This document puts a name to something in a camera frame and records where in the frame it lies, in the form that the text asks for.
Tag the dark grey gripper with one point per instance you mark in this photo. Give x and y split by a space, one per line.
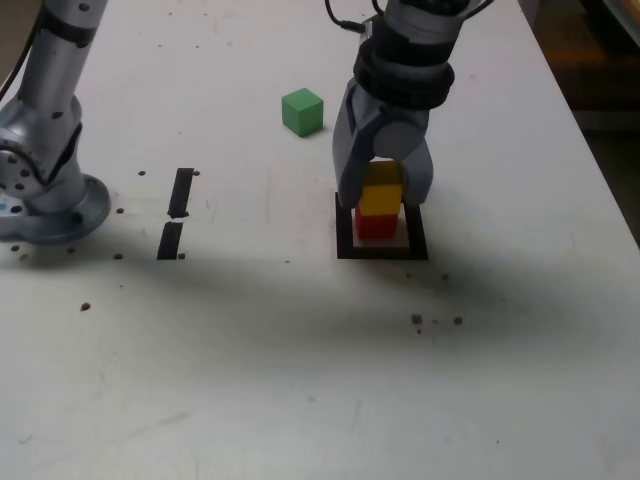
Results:
402 114

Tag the yellow cube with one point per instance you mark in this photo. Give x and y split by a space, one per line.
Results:
380 200

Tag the red cube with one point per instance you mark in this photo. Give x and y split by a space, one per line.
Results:
376 227

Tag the green cube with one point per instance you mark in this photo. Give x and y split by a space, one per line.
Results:
300 112

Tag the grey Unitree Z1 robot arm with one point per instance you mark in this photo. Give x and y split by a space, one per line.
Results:
50 100

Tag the black tape square outline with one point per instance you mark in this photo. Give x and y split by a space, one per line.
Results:
342 240

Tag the black tape strip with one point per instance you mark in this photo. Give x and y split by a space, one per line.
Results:
179 195

